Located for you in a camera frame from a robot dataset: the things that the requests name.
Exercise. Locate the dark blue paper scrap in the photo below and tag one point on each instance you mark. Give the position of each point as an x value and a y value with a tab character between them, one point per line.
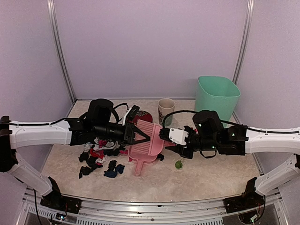
114	169

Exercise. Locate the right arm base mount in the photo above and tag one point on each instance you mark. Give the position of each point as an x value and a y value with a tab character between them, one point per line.
247	200

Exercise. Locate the aluminium front rail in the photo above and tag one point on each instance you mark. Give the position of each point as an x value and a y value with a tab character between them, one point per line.
102	212

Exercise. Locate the red floral round plate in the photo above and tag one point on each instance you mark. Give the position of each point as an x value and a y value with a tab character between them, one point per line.
142	115

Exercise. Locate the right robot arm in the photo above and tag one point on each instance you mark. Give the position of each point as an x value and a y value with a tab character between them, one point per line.
210	135

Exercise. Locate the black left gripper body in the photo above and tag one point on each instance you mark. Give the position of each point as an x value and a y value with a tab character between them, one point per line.
127	132

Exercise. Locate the mint green waste bin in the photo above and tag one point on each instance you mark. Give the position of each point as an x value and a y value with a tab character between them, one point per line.
216	93

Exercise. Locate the green paper scrap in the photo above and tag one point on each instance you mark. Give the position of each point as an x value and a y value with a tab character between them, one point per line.
179	164

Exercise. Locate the pink hand brush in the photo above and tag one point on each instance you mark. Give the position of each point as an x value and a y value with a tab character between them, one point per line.
155	145

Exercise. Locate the beige printed cup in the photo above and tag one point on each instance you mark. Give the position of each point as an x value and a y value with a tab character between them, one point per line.
165	107

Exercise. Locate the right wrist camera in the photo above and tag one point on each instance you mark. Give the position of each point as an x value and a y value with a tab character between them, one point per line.
174	135

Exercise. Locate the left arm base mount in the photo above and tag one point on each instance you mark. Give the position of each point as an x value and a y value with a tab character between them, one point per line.
55	200

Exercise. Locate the aluminium corner post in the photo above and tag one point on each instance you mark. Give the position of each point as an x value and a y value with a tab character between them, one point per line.
59	50
244	40

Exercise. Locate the left aluminium corner post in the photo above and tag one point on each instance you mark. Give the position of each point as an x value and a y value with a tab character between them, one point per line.
59	50

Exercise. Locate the black paper scrap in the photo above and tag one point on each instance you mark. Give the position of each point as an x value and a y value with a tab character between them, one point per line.
85	171

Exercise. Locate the pile of paper scraps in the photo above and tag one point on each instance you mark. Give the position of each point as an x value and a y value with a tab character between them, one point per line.
96	152

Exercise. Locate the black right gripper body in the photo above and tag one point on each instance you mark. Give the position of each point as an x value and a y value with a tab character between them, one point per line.
185	154

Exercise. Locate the right aluminium corner post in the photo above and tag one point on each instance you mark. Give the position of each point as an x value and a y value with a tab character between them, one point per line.
244	40

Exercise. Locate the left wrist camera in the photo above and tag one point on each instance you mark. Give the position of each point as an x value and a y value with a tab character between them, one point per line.
130	114

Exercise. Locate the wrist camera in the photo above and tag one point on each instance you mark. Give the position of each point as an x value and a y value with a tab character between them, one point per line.
174	135
130	114

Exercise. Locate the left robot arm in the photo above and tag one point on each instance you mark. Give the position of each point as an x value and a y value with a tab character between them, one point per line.
100	121

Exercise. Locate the pink dustpan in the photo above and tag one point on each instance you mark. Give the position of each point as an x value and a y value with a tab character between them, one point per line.
143	161

